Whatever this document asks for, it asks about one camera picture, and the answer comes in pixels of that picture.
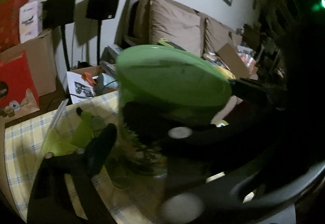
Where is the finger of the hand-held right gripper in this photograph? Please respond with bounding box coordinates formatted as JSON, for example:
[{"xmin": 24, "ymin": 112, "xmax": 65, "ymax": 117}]
[
  {"xmin": 122, "ymin": 101, "xmax": 287, "ymax": 222},
  {"xmin": 229, "ymin": 77, "xmax": 288, "ymax": 111}
]

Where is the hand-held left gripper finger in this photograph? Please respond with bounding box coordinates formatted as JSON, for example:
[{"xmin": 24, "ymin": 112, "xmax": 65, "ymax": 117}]
[{"xmin": 27, "ymin": 123, "xmax": 118, "ymax": 224}]

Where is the green zip bag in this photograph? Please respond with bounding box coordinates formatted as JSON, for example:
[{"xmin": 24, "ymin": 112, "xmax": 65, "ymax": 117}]
[{"xmin": 38, "ymin": 98, "xmax": 117, "ymax": 164}]

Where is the green snack canister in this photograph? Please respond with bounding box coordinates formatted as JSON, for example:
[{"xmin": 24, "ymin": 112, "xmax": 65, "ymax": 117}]
[{"xmin": 115, "ymin": 45, "xmax": 233, "ymax": 181}]

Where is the cardboard piece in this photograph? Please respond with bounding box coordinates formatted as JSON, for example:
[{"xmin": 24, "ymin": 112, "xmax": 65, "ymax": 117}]
[{"xmin": 216, "ymin": 43, "xmax": 257, "ymax": 80}]

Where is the floor box with printed sheet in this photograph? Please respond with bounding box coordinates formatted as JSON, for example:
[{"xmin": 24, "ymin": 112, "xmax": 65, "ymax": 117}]
[{"xmin": 66, "ymin": 65, "xmax": 120, "ymax": 105}]

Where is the small brown sofa cushion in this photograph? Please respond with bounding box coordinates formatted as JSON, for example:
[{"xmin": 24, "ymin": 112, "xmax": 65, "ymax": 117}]
[{"xmin": 204, "ymin": 17, "xmax": 242, "ymax": 53}]

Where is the yellow checkered tablecloth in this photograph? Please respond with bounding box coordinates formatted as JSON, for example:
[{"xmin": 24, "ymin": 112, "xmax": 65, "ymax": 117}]
[{"xmin": 4, "ymin": 91, "xmax": 229, "ymax": 224}]

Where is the green black portable radio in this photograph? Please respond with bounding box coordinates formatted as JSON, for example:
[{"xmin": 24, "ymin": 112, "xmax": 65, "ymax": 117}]
[{"xmin": 157, "ymin": 38, "xmax": 186, "ymax": 51}]

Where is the brown sofa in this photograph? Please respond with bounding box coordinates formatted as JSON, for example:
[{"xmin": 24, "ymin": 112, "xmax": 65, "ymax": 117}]
[{"xmin": 114, "ymin": 0, "xmax": 259, "ymax": 125}]

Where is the large brown sofa cushion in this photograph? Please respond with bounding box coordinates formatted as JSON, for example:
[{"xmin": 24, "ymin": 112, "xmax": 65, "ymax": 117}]
[{"xmin": 148, "ymin": 0, "xmax": 206, "ymax": 57}]

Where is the large closed cardboard box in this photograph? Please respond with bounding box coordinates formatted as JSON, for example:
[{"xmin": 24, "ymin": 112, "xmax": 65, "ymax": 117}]
[{"xmin": 0, "ymin": 29, "xmax": 57, "ymax": 98}]

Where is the red gift bag black oval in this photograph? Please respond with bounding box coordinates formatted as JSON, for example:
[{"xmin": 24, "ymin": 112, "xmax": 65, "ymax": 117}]
[{"xmin": 0, "ymin": 50, "xmax": 40, "ymax": 118}]

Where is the black speaker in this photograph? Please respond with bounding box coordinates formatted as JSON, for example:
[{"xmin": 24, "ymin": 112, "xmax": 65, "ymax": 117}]
[
  {"xmin": 86, "ymin": 0, "xmax": 122, "ymax": 20},
  {"xmin": 47, "ymin": 0, "xmax": 78, "ymax": 29}
]

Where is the white pink carton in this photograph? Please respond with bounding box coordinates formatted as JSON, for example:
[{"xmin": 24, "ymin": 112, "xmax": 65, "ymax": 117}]
[{"xmin": 19, "ymin": 1, "xmax": 43, "ymax": 44}]

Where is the red patterned gift bag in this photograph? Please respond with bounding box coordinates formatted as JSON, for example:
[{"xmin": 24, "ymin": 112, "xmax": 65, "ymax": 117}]
[{"xmin": 0, "ymin": 0, "xmax": 29, "ymax": 53}]

